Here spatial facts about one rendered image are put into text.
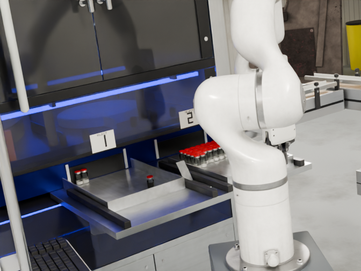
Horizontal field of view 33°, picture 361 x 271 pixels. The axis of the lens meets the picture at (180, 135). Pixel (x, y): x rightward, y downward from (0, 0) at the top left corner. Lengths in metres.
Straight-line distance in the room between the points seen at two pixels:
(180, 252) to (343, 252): 1.34
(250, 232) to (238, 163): 0.16
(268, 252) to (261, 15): 0.51
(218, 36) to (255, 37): 0.87
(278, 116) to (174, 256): 1.09
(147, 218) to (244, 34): 0.60
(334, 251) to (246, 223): 2.08
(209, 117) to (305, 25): 6.06
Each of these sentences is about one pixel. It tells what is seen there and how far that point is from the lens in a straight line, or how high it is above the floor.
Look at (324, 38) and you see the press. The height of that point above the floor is 0.63.
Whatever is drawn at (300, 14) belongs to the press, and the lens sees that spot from 7.28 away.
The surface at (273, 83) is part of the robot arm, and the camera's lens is 1.25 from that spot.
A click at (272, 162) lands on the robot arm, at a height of 1.10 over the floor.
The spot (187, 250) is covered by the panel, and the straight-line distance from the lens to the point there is 2.26.
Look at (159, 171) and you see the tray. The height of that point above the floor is 0.90.
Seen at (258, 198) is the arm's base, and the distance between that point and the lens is 1.30.
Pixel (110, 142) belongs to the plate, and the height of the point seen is 1.01.
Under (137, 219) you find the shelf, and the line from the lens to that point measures 1.68.
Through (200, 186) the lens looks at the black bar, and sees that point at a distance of 1.80.
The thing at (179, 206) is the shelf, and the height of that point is 0.88.
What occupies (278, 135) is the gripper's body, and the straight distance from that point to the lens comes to 1.85.
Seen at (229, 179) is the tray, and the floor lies 0.91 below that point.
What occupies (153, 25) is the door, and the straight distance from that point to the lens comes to 2.06.
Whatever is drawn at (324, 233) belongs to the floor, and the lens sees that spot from 3.61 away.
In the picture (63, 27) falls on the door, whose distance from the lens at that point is 1.92.
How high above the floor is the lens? 1.49
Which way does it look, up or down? 14 degrees down
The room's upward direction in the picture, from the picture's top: 7 degrees counter-clockwise
